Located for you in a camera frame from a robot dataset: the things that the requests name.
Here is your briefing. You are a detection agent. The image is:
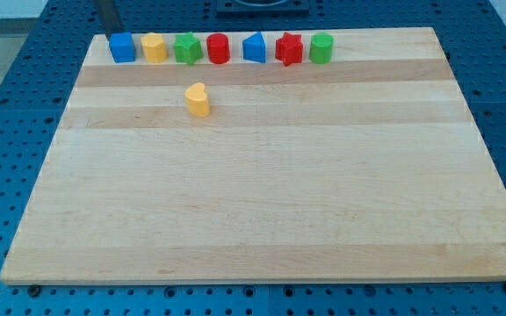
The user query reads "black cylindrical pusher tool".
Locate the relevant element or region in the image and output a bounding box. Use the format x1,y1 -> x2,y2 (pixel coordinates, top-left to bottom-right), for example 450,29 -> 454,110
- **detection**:
93,0 -> 125,39

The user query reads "yellow hexagon block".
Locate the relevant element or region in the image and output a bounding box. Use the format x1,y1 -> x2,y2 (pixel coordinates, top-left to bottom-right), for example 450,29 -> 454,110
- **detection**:
141,32 -> 169,63

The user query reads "yellow heart block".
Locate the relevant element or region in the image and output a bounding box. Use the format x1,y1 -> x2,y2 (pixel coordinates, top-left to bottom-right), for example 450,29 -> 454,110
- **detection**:
184,83 -> 210,117

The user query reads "blue cube block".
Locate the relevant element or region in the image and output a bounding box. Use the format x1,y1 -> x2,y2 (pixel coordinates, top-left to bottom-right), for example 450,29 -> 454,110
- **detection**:
109,32 -> 135,63

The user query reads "green star block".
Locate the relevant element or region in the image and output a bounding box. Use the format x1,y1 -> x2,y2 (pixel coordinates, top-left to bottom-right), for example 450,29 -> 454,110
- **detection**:
173,32 -> 204,65

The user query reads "red cylinder block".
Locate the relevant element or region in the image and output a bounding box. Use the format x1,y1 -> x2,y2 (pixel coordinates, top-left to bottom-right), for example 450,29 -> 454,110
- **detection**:
206,32 -> 231,64

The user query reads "blue triangle block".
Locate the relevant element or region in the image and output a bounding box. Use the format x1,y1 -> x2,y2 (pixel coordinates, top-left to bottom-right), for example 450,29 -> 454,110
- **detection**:
242,32 -> 266,63

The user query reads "red star block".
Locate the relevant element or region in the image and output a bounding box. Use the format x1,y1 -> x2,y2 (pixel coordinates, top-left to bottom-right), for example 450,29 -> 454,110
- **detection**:
275,32 -> 304,66

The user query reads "green cylinder block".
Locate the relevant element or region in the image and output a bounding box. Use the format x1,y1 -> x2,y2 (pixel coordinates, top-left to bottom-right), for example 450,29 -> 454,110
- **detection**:
309,32 -> 334,64

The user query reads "wooden board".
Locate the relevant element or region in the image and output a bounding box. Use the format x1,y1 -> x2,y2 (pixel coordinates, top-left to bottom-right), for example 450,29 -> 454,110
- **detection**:
0,27 -> 506,285

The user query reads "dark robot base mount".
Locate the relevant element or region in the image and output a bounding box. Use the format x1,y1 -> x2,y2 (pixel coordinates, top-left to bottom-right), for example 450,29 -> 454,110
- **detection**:
214,0 -> 311,14

